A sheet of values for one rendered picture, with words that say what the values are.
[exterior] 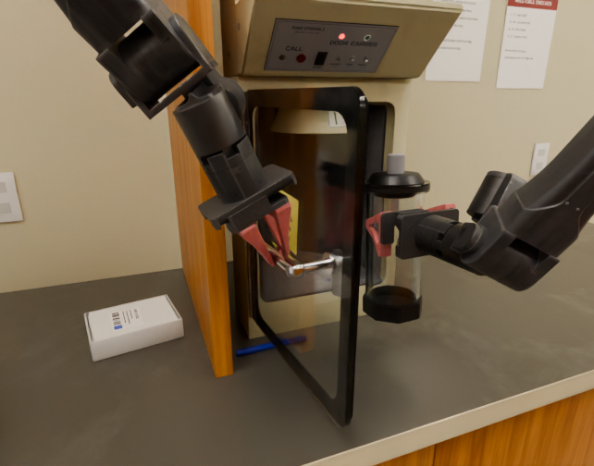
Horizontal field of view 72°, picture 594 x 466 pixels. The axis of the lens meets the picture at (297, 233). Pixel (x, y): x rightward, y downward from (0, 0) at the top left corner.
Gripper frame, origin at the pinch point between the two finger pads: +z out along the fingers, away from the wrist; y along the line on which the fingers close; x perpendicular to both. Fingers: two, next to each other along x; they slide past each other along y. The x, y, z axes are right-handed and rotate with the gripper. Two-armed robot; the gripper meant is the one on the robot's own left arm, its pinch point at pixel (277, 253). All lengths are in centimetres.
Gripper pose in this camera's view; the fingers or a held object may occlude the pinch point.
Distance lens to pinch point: 49.8
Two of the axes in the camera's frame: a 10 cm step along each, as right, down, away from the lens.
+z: 3.7, 8.0, 4.6
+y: -8.2, 5.2, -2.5
